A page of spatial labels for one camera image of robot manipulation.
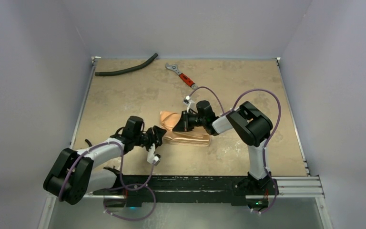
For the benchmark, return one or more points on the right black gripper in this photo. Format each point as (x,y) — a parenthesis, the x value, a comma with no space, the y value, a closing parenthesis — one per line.
(186,120)

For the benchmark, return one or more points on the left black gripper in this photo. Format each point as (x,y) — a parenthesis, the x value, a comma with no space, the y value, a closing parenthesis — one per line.
(156,135)

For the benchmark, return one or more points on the orange cloth napkin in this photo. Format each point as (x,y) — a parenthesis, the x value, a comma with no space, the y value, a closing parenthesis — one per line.
(196,137)

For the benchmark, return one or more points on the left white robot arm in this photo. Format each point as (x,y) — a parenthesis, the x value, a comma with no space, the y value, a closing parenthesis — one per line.
(72,174)

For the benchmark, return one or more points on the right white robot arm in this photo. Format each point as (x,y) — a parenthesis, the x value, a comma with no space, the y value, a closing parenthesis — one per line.
(250,124)

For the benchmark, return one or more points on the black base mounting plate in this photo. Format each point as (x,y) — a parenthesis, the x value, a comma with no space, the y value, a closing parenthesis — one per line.
(234,190)

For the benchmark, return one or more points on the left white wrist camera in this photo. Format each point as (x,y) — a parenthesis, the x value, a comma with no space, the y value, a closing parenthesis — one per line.
(152,157)

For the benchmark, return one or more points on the red handled adjustable wrench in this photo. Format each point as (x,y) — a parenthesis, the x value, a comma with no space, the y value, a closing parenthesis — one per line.
(183,77)

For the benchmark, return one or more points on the black handled pliers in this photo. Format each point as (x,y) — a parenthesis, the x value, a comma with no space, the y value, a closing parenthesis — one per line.
(88,143)

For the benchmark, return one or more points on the aluminium frame rail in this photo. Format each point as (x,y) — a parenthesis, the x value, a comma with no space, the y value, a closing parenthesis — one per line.
(289,187)

